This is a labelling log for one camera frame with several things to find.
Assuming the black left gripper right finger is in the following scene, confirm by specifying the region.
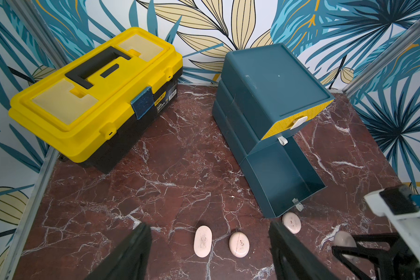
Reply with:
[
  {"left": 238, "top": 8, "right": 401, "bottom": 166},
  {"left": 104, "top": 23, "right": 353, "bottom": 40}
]
[{"left": 268, "top": 221, "right": 337, "bottom": 280}]

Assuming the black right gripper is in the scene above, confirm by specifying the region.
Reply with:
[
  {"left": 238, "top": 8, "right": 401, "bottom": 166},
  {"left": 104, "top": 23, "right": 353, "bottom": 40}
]
[{"left": 332, "top": 233, "right": 420, "bottom": 280}]

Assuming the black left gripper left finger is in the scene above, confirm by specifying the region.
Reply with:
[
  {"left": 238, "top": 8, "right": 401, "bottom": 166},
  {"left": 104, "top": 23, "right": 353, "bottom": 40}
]
[{"left": 86, "top": 223, "right": 152, "bottom": 280}]

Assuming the pink oval earphone case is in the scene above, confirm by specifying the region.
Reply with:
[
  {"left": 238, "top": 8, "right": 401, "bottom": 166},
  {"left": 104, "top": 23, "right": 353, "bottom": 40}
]
[{"left": 193, "top": 225, "right": 212, "bottom": 258}]

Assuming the teal bottom drawer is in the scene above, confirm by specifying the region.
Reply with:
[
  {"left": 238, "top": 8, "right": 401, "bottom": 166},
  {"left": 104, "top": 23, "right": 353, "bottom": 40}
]
[{"left": 240, "top": 138, "right": 326, "bottom": 219}]

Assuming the teal drawer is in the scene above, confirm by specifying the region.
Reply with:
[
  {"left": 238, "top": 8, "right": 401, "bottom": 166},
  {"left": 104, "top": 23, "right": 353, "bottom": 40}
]
[
  {"left": 240, "top": 138, "right": 326, "bottom": 219},
  {"left": 248, "top": 134, "right": 293, "bottom": 155}
]

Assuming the yellow top drawer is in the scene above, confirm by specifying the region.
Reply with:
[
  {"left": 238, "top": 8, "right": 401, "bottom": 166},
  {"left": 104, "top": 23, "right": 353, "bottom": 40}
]
[{"left": 262, "top": 100, "right": 333, "bottom": 140}]

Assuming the teal drawer cabinet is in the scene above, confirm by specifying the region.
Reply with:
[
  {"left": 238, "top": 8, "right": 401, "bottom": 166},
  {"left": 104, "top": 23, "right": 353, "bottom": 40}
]
[{"left": 211, "top": 42, "right": 336, "bottom": 165}]

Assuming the yellow and black toolbox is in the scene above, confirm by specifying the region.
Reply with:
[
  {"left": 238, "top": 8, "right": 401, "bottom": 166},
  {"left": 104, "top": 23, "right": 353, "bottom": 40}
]
[{"left": 9, "top": 28, "right": 183, "bottom": 174}]

